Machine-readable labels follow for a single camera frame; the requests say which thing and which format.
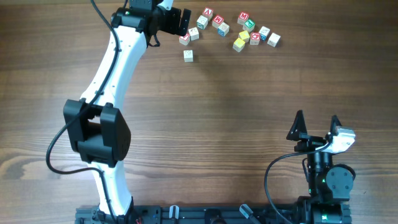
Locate red W letter block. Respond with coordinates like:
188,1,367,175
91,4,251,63
212,15,224,28

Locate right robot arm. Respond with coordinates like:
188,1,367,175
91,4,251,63
286,110,356,224

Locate red A letter block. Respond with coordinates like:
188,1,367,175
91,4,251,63
202,7,214,21

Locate blue sided picture block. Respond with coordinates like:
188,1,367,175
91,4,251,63
259,26,271,41

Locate red M letter block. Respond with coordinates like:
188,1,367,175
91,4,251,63
238,11,249,26

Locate yellow K letter block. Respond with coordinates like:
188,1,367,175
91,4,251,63
238,30,251,43

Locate red Q letter block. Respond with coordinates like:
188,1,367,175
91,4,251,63
249,32,261,45

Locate green E letter block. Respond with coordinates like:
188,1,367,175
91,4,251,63
243,19,256,32

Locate yellow W letter block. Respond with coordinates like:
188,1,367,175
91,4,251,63
233,38,246,52

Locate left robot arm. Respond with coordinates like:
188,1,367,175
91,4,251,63
63,1,191,223

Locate lone plain wooden block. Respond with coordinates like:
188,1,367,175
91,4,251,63
183,50,193,62

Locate red V letter block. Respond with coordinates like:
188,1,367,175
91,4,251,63
179,33,191,45

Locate rightmost plain wooden block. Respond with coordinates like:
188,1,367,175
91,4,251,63
267,32,280,47

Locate plain block beside V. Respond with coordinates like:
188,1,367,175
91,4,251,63
188,27,200,41

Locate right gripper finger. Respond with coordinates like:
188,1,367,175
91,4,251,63
330,115,341,134
286,110,308,141

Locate teal edged picture block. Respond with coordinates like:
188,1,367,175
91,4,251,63
197,15,208,30

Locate right black camera cable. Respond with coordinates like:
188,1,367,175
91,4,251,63
264,141,333,224

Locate blue edged picture block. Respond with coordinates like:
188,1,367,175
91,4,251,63
217,22,229,37

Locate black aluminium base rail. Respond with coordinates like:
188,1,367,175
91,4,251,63
74,203,352,224

